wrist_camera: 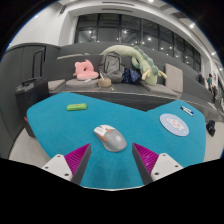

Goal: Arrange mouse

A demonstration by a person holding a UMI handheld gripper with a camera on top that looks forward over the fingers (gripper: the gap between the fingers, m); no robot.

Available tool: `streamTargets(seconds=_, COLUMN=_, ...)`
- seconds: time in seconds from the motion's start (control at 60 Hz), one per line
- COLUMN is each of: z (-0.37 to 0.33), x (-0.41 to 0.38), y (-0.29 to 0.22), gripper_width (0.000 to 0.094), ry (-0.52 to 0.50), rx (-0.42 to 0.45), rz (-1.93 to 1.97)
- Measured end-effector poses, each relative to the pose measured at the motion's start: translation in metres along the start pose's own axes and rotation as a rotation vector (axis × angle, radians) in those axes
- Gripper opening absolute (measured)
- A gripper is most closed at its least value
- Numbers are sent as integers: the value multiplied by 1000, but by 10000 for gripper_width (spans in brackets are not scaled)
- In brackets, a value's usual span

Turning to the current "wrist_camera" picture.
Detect black bag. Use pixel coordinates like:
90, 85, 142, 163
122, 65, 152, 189
205, 119, 217, 138

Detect small green case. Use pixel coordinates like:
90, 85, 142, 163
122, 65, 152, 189
66, 102, 88, 112

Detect flat grey square cushion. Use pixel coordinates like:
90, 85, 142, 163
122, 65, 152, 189
140, 81, 178, 98

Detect white marker with blue cap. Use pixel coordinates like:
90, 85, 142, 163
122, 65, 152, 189
181, 105, 195, 116

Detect person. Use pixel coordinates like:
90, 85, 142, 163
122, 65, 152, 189
206, 73, 215, 93

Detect round light blue mouse pad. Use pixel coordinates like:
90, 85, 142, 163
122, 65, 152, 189
159, 113, 190, 137

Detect grey white computer mouse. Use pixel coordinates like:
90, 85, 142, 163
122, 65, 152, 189
93, 124, 128, 153

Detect black suitcase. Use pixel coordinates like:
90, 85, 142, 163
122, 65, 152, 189
14, 77, 50, 138

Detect ceiling lights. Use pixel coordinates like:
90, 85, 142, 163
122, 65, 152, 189
146, 0, 218, 56

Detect pink plush cushion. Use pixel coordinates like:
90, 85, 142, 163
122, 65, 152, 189
72, 59, 100, 81

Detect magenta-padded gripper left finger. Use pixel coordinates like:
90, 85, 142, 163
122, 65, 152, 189
41, 143, 92, 186

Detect round grey seat cushion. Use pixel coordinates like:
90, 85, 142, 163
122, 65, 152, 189
65, 77, 100, 89

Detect upright grey square cushion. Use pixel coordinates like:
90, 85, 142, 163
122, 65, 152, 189
164, 63, 185, 94

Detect long green dragon plush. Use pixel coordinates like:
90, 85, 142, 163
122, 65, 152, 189
99, 44, 168, 86

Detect small square grey cushion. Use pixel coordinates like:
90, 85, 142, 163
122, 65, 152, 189
47, 78, 67, 92

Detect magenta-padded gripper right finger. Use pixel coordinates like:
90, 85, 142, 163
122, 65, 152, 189
131, 142, 184, 186

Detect dark blue patterned bag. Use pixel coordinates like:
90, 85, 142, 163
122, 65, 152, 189
121, 68, 142, 84

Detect grey backpack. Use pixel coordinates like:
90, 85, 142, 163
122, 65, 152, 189
98, 51, 126, 84

